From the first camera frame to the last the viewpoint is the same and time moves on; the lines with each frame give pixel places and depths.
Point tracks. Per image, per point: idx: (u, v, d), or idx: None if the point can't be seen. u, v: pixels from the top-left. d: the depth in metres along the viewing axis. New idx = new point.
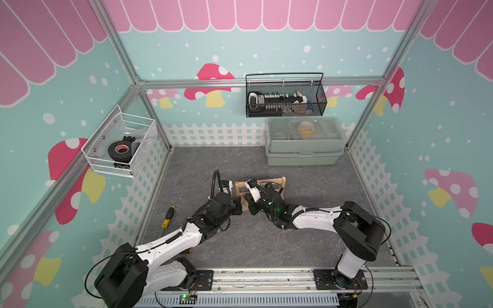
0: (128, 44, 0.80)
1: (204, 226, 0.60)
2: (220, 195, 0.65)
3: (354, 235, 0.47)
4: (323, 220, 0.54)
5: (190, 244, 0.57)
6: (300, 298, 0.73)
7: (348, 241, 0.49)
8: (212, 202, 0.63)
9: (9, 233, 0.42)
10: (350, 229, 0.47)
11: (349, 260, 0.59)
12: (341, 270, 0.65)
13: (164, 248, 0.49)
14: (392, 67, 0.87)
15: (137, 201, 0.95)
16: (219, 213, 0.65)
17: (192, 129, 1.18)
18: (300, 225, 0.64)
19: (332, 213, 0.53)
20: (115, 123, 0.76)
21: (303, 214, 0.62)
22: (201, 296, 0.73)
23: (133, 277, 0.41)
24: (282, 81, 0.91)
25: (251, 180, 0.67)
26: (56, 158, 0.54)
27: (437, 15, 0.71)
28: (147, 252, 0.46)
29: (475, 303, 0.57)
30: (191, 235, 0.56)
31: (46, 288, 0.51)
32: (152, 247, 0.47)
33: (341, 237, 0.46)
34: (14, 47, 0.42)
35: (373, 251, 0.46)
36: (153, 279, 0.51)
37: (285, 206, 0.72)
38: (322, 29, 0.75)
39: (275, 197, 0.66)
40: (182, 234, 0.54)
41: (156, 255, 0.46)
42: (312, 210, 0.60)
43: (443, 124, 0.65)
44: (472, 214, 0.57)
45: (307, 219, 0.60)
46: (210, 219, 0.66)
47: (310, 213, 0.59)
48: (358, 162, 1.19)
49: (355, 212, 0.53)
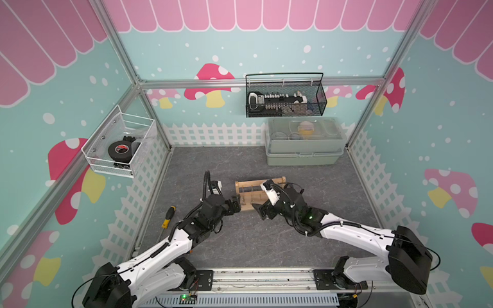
0: (128, 44, 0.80)
1: (194, 231, 0.57)
2: (213, 197, 0.62)
3: (409, 268, 0.41)
4: (368, 240, 0.48)
5: (180, 251, 0.54)
6: (300, 298, 0.73)
7: (400, 272, 0.44)
8: (204, 205, 0.61)
9: (9, 233, 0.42)
10: (406, 260, 0.42)
11: (365, 270, 0.57)
12: (346, 273, 0.64)
13: (148, 263, 0.47)
14: (392, 67, 0.87)
15: (137, 201, 0.95)
16: (212, 215, 0.62)
17: (192, 129, 1.18)
18: (328, 235, 0.57)
19: (382, 237, 0.47)
20: (115, 123, 0.76)
21: (341, 228, 0.53)
22: (201, 296, 0.73)
23: (114, 301, 0.39)
24: (282, 81, 0.91)
25: (269, 181, 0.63)
26: (56, 159, 0.54)
27: (437, 15, 0.71)
28: (130, 271, 0.44)
29: (476, 303, 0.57)
30: (180, 244, 0.53)
31: (45, 288, 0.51)
32: (135, 264, 0.45)
33: (393, 267, 0.44)
34: (14, 47, 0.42)
35: (424, 286, 0.42)
36: (146, 290, 0.51)
37: (307, 211, 0.65)
38: (322, 29, 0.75)
39: (298, 201, 0.59)
40: (169, 244, 0.52)
41: (139, 272, 0.44)
42: (353, 226, 0.52)
43: (442, 124, 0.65)
44: (472, 214, 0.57)
45: (343, 233, 0.53)
46: (203, 221, 0.63)
47: (350, 230, 0.52)
48: (359, 162, 1.19)
49: (407, 240, 0.47)
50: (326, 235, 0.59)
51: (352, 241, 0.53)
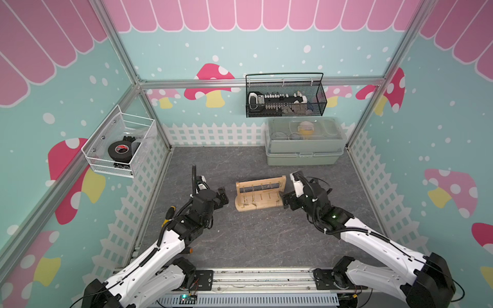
0: (128, 43, 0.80)
1: (185, 231, 0.54)
2: (203, 192, 0.60)
3: (434, 298, 0.40)
4: (395, 258, 0.45)
5: (172, 253, 0.52)
6: (300, 298, 0.73)
7: (421, 296, 0.42)
8: (196, 200, 0.58)
9: (9, 233, 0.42)
10: (435, 292, 0.40)
11: (377, 282, 0.55)
12: (348, 273, 0.64)
13: (138, 273, 0.45)
14: (392, 67, 0.87)
15: (137, 201, 0.95)
16: (203, 210, 0.59)
17: (192, 129, 1.18)
18: (351, 241, 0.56)
19: (411, 258, 0.44)
20: (115, 123, 0.76)
21: (367, 237, 0.51)
22: (201, 297, 0.73)
23: None
24: (282, 81, 0.91)
25: (298, 173, 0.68)
26: (55, 159, 0.54)
27: (437, 15, 0.71)
28: (119, 284, 0.42)
29: (476, 303, 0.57)
30: (170, 246, 0.51)
31: (45, 288, 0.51)
32: (123, 276, 0.43)
33: (416, 289, 0.42)
34: (14, 47, 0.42)
35: None
36: (145, 296, 0.51)
37: (330, 210, 0.63)
38: (322, 29, 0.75)
39: (321, 196, 0.57)
40: (159, 249, 0.49)
41: (129, 284, 0.43)
42: (380, 239, 0.49)
43: (442, 124, 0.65)
44: (472, 214, 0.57)
45: (368, 244, 0.51)
46: (194, 218, 0.60)
47: (377, 242, 0.49)
48: (358, 162, 1.19)
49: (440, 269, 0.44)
50: (347, 239, 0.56)
51: (375, 254, 0.50)
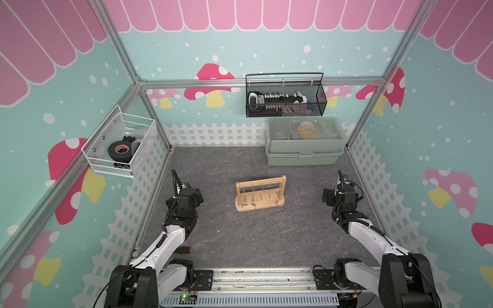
0: (128, 44, 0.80)
1: (182, 223, 0.61)
2: (184, 190, 0.68)
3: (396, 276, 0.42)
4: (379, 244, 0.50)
5: (178, 240, 0.58)
6: (300, 298, 0.73)
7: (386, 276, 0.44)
8: (180, 197, 0.65)
9: (9, 233, 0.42)
10: (397, 268, 0.42)
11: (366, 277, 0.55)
12: (347, 266, 0.65)
13: (158, 251, 0.49)
14: (392, 67, 0.87)
15: (137, 201, 0.95)
16: (189, 205, 0.67)
17: (192, 129, 1.18)
18: (355, 233, 0.61)
19: (394, 248, 0.47)
20: (115, 123, 0.76)
21: (365, 228, 0.57)
22: (201, 297, 0.73)
23: (144, 285, 0.41)
24: (282, 81, 0.91)
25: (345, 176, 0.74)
26: (55, 158, 0.54)
27: (437, 15, 0.71)
28: (145, 260, 0.46)
29: (476, 303, 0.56)
30: (175, 232, 0.57)
31: (45, 288, 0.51)
32: (146, 256, 0.47)
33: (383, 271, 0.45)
34: (14, 47, 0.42)
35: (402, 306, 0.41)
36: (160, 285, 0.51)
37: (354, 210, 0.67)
38: (322, 29, 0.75)
39: (348, 192, 0.67)
40: (168, 235, 0.55)
41: (155, 259, 0.47)
42: (376, 232, 0.54)
43: (442, 124, 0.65)
44: (472, 214, 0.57)
45: (363, 232, 0.57)
46: (184, 215, 0.68)
47: (370, 231, 0.55)
48: (358, 162, 1.19)
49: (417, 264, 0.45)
50: (352, 231, 0.62)
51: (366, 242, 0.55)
